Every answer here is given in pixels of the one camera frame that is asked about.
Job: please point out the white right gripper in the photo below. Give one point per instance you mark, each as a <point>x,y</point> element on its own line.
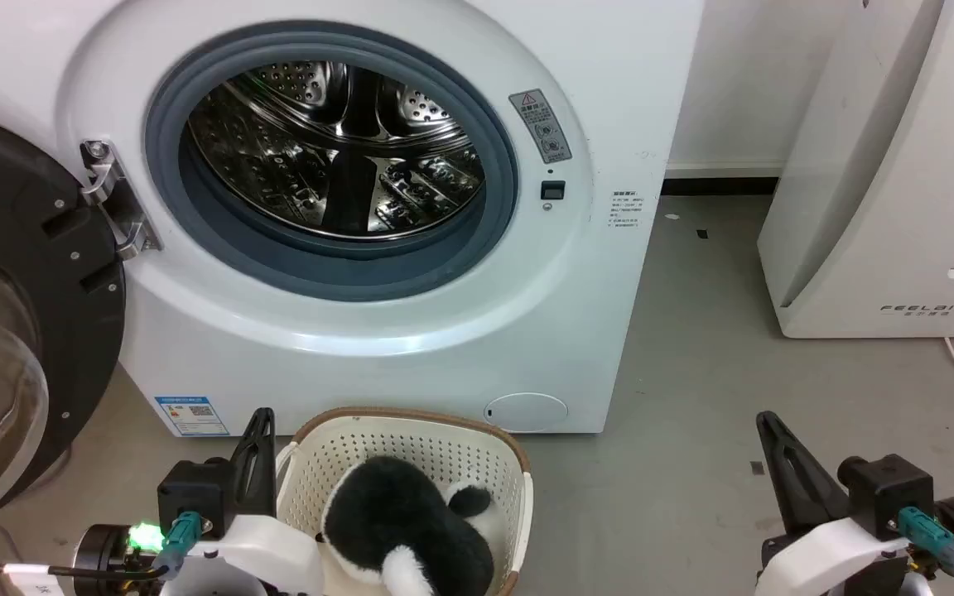
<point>816,559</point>

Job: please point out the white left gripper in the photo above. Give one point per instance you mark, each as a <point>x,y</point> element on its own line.
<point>270,550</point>

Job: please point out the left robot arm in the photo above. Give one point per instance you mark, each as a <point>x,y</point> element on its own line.
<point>102,559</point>

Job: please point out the black and white plush toy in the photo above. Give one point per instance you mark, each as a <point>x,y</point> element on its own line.
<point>402,521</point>

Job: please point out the black washing machine door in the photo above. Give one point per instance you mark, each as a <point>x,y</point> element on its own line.
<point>46,273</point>

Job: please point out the stainless steel washing machine drum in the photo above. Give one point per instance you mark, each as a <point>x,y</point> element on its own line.
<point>320,149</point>

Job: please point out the blue energy label sticker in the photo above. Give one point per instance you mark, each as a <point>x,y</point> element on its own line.
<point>191,415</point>

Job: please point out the cream perforated laundry basket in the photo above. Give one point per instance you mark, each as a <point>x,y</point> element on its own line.
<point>444,451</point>

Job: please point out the white front-load washing machine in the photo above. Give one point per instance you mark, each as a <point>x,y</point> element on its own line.
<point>411,356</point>

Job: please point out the grey rubber door gasket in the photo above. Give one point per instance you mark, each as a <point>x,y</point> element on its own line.
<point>344,269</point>

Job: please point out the round white filter cover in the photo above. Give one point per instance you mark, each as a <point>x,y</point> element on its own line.
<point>526,411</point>

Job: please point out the white Feelbird appliance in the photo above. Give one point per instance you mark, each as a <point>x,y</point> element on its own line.
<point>883,190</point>

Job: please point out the silver door hinge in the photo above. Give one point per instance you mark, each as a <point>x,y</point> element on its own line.
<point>117,199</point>

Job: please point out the small printed text label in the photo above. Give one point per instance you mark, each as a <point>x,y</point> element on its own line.
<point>626,211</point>

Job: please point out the black door latch socket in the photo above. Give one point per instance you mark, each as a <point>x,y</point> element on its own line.
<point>552,190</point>

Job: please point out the grey warning sticker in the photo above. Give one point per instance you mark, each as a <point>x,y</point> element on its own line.
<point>541,125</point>

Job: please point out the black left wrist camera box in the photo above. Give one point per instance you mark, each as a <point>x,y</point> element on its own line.
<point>195,495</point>

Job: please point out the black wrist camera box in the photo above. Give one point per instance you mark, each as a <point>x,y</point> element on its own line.
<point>887,488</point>
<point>195,495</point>

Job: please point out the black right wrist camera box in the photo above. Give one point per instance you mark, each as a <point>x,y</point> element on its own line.
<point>887,488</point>

